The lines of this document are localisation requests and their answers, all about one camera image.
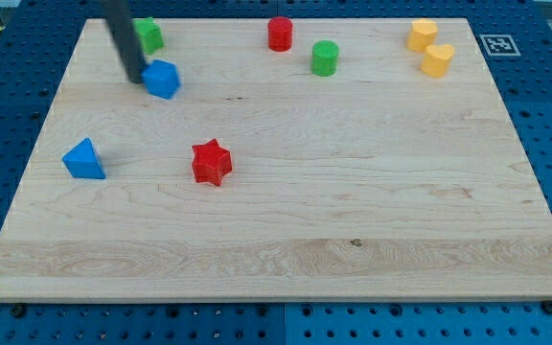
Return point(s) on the blue cube block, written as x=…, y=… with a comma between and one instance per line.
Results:
x=161, y=79

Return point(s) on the blue triangle block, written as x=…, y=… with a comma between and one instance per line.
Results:
x=83, y=162

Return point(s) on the light wooden board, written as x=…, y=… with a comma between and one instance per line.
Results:
x=376, y=184

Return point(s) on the red star block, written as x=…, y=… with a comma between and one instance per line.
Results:
x=211, y=162

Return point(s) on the green cylinder block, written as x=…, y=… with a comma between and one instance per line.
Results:
x=324, y=58

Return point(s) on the red cylinder block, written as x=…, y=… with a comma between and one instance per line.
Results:
x=279, y=33

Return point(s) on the green star block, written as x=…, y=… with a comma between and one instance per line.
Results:
x=149, y=34

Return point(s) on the yellow heart block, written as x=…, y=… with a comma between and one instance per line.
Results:
x=437, y=59

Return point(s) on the yellow hexagon block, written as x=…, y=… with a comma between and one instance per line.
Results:
x=422, y=33

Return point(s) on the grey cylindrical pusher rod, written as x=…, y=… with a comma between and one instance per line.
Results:
x=121, y=27

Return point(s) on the white fiducial marker tag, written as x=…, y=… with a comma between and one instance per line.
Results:
x=499, y=45

